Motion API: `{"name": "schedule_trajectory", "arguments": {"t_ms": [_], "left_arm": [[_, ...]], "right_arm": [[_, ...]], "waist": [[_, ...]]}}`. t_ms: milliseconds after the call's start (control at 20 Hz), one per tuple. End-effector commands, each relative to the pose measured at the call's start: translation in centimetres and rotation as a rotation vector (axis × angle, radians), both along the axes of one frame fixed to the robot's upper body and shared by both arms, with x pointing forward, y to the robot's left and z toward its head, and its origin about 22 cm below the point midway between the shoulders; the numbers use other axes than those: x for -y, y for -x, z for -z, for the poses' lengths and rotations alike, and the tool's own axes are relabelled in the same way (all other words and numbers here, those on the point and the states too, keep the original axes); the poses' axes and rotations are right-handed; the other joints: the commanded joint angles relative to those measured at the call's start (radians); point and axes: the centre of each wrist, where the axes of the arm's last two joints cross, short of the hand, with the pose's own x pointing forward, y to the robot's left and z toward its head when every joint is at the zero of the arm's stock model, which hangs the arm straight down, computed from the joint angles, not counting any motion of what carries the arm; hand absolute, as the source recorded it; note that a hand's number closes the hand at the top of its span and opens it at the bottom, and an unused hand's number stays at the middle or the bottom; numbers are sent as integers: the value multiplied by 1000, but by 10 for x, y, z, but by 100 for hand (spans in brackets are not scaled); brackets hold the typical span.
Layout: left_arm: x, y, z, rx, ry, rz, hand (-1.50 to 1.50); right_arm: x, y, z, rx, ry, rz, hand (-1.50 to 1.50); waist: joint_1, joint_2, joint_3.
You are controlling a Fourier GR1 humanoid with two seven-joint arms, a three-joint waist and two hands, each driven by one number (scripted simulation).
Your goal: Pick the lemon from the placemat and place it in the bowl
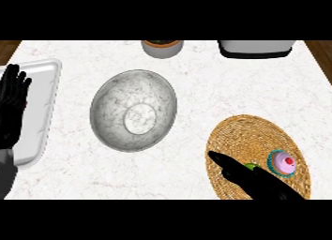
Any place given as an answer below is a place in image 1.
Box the white rectangular tray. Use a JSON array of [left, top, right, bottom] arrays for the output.
[[0, 58, 63, 167]]

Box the grey marble bowl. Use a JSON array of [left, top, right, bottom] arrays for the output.
[[88, 68, 178, 153]]

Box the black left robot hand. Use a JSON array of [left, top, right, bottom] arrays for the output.
[[0, 63, 33, 152]]

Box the yellow-green lemon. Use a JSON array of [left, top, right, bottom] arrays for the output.
[[243, 162, 259, 172]]

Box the round wicker placemat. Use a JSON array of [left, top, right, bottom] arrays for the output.
[[205, 113, 313, 201]]

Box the pink frosted cupcake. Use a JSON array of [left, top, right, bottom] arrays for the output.
[[265, 148, 298, 179]]

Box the white and black appliance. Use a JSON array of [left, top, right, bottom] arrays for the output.
[[215, 39, 298, 60]]

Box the grey plant pot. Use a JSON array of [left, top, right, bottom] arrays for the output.
[[141, 39, 186, 60]]

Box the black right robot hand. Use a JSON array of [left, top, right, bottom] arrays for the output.
[[206, 150, 307, 201]]

